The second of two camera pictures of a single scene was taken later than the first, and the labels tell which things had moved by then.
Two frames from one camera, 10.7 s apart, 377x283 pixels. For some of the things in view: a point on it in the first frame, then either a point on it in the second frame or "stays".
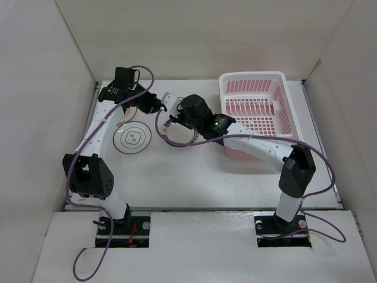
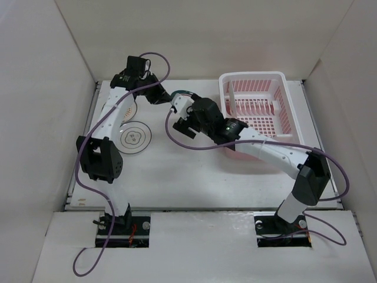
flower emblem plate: [132, 137] stays
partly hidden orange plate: [129, 112] stays
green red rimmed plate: [177, 132] -> [182, 92]
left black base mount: [129, 232] stays
